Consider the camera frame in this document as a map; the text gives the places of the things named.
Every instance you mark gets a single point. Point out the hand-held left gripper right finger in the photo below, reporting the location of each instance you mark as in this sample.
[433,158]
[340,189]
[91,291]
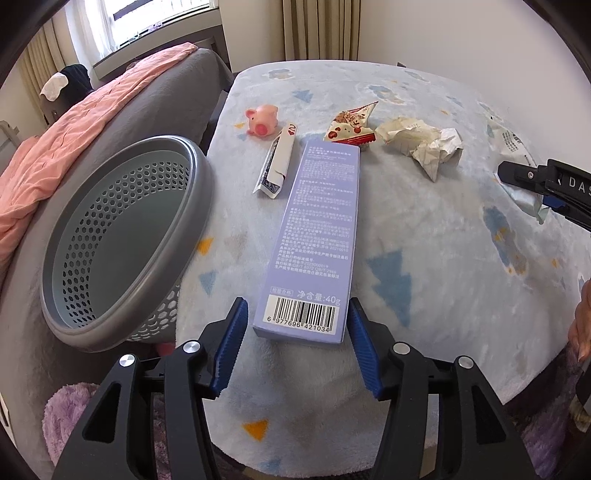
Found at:
[364,350]

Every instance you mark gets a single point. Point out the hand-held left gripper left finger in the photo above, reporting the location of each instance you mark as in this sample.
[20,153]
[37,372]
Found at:
[228,350]

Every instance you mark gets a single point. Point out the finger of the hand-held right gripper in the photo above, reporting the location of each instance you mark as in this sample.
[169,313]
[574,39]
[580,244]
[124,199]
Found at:
[521,175]
[572,213]

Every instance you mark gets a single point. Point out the white and blue wipes pack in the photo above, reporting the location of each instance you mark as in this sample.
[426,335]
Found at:
[519,147]

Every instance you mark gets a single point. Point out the beige paper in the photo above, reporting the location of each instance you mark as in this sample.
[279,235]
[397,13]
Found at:
[415,138]

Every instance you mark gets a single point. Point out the long purple cardboard box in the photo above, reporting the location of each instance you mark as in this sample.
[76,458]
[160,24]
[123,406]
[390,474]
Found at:
[314,230]

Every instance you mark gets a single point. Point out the grey perforated plastic basket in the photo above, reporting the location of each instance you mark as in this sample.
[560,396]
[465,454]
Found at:
[194,194]

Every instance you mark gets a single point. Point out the red cartoon snack wrapper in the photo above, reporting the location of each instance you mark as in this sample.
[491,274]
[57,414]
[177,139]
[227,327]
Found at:
[346,131]

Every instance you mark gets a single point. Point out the narrow white and black packet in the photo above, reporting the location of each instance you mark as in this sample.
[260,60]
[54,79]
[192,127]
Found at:
[281,157]

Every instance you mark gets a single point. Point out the person's right hand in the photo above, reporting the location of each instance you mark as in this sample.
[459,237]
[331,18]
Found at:
[582,323]

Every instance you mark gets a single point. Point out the pink plastic stool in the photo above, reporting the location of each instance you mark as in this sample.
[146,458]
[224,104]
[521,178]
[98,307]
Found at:
[166,348]

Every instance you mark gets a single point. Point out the light blue printed blanket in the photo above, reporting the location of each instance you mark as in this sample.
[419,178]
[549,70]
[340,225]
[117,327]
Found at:
[438,286]

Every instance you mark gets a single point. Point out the purple fluffy rug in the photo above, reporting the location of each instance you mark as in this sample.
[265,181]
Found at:
[64,415]

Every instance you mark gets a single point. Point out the pink pig toy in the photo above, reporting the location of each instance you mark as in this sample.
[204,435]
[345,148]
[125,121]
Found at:
[263,121]

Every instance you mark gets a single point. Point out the beige curtain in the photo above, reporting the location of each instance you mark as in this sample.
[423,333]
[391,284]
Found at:
[39,60]
[323,27]

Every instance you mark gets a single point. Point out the grey bed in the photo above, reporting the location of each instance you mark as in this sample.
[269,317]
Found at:
[184,92]

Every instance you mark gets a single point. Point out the pink quilt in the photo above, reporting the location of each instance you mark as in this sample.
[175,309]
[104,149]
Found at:
[92,115]

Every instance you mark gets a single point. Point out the grey headboard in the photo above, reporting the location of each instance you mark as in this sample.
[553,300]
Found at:
[8,136]

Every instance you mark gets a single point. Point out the grey window sill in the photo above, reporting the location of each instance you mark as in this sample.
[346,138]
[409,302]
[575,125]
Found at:
[152,50]

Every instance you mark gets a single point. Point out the dark chair with black garment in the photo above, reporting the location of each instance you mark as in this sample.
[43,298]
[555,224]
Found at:
[76,78]

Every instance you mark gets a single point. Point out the white cloth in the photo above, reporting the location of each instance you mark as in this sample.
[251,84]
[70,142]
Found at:
[53,85]

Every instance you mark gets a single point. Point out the window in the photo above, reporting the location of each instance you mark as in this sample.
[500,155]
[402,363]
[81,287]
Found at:
[138,14]

